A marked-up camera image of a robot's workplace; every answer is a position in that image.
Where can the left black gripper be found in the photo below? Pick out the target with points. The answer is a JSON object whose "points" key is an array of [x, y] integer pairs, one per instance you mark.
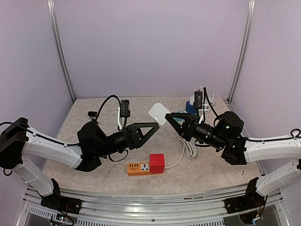
{"points": [[134, 136]]}

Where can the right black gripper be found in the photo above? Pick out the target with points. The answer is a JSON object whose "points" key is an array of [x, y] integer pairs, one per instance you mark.
{"points": [[188, 133]]}

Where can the white power adapter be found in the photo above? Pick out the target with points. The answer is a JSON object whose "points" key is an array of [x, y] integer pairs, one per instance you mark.
{"points": [[158, 113]]}

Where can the red cube socket adapter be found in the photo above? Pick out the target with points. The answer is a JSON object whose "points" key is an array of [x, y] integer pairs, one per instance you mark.
{"points": [[157, 163]]}

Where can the orange power strip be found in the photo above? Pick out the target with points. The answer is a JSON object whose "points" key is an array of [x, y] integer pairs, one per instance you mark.
{"points": [[139, 169]]}

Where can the black charger plug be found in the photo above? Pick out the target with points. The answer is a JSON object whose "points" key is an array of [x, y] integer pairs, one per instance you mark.
{"points": [[92, 114]]}

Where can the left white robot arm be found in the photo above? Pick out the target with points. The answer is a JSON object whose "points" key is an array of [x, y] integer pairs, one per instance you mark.
{"points": [[19, 140]]}

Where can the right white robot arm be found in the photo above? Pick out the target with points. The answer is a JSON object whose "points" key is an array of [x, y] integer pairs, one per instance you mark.
{"points": [[225, 135]]}

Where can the blue cube socket adapter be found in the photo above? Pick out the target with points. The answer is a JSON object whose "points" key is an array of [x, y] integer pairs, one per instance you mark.
{"points": [[189, 108]]}

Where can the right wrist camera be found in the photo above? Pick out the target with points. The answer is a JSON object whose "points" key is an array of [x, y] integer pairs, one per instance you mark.
{"points": [[198, 104]]}

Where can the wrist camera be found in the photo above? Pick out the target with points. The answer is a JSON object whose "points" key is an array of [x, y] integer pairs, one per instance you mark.
{"points": [[198, 104], [123, 113]]}

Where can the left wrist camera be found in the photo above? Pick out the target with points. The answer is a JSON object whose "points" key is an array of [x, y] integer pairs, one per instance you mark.
{"points": [[123, 113]]}

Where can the right aluminium frame post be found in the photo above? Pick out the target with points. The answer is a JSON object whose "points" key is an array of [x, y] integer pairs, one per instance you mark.
{"points": [[243, 50]]}

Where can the aluminium frame post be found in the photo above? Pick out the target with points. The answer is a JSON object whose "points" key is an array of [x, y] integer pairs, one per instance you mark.
{"points": [[59, 49], [243, 50]]}

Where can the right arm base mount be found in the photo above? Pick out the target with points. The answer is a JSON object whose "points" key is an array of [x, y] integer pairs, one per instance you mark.
{"points": [[250, 200]]}

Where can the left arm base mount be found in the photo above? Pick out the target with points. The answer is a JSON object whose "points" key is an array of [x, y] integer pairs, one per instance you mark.
{"points": [[61, 203]]}

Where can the aluminium front rail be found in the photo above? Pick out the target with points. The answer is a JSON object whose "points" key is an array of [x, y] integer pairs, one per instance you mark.
{"points": [[194, 209]]}

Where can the left aluminium frame post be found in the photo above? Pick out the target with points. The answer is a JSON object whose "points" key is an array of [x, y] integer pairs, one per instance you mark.
{"points": [[59, 49]]}

